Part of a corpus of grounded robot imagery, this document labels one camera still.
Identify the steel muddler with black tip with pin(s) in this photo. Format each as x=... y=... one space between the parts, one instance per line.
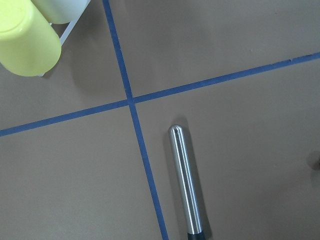
x=180 y=154

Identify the yellow plastic cup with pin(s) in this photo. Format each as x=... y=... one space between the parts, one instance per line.
x=29 y=46

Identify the white wire cup rack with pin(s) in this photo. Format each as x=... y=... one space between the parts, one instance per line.
x=65 y=33

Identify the white plastic cup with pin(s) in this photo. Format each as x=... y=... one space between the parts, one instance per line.
x=59 y=4

